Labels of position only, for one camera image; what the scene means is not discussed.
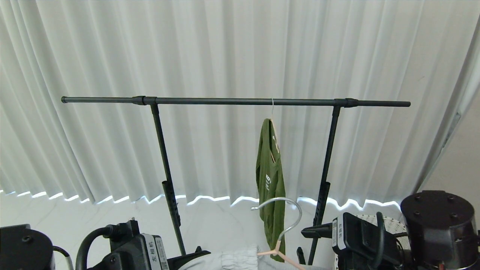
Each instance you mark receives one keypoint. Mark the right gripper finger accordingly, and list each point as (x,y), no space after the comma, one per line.
(318,231)

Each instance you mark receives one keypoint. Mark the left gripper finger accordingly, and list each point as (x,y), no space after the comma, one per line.
(187,258)

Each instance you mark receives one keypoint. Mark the pink clothes hanger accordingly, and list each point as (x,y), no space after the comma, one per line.
(273,112)
(290,228)

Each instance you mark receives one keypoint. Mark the pale grey garment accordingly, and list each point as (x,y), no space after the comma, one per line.
(240,259)

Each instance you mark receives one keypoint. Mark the green garment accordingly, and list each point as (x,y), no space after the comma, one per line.
(272,187)

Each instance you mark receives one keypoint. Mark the white laundry basket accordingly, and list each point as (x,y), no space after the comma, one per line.
(393,225)

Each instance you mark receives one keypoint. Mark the black clothes rack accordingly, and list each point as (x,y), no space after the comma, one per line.
(243,101)

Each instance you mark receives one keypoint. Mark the white curtain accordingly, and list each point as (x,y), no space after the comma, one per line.
(225,48)

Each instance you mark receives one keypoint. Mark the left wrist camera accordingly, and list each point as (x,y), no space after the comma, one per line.
(131,251)

